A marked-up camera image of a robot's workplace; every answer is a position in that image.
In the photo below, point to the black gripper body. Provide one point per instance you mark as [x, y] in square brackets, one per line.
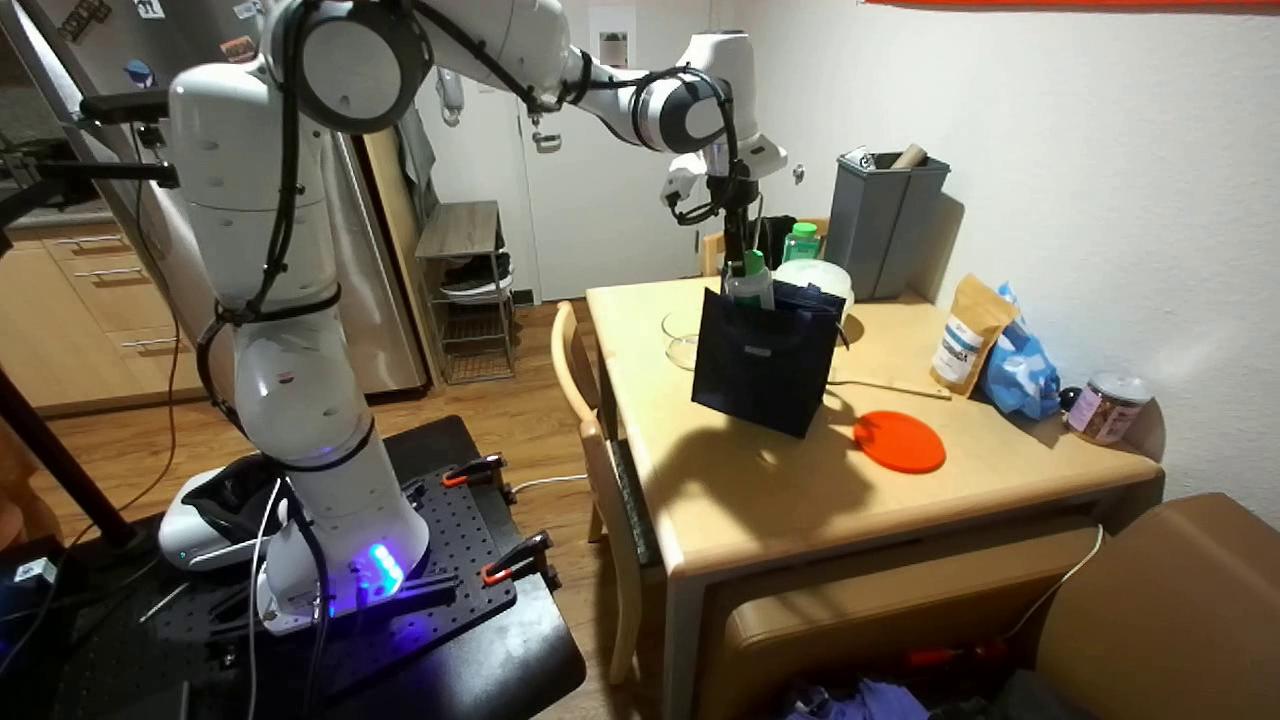
[738, 200]

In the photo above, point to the clear bottle green cap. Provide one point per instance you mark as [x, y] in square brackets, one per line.
[752, 286]

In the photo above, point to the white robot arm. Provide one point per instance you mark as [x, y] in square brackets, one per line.
[255, 173]

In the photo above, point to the small green bottle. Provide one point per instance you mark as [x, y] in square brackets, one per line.
[800, 240]

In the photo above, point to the navy fabric bag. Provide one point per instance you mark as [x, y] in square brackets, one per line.
[761, 360]

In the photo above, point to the brown paper bag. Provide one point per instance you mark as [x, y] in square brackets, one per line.
[987, 307]

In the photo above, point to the blue plastic bag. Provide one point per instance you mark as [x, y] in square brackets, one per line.
[1026, 381]

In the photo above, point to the white round container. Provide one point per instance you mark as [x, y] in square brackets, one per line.
[817, 278]

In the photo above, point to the gray waste bin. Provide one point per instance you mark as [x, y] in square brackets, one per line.
[881, 225]

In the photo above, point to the brown cardboard tube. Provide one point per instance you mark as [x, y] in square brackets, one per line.
[910, 158]

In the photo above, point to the thin wooden stick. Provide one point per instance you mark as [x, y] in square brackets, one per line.
[892, 391]

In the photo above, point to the light wooden chair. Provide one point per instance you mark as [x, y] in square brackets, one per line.
[575, 386]

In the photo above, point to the white labelled can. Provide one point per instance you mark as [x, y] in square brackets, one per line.
[955, 354]

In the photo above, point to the light wooden table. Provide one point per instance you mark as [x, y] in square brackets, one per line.
[744, 495]

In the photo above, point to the orange round disc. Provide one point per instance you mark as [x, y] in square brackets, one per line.
[903, 440]

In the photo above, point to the wooden shelf rack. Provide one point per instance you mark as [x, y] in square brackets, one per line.
[461, 228]

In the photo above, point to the orange black clamp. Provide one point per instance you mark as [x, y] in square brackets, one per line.
[469, 469]
[512, 561]

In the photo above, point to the stainless steel refrigerator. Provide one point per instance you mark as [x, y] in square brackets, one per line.
[394, 322]

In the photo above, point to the pink jar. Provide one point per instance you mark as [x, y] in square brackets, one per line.
[1111, 405]

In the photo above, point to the purple cloth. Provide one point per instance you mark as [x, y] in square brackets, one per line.
[867, 700]

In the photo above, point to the black robot cart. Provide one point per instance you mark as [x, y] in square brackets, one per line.
[504, 666]

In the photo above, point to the brown sofa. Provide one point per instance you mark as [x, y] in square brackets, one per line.
[1174, 600]

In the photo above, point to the white black device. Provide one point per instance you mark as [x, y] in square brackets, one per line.
[200, 524]

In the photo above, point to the wooden drawer cabinet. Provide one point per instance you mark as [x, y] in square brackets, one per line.
[82, 322]

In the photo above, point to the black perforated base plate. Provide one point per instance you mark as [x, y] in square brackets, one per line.
[461, 534]

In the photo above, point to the black camera stand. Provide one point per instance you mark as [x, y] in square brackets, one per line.
[55, 173]

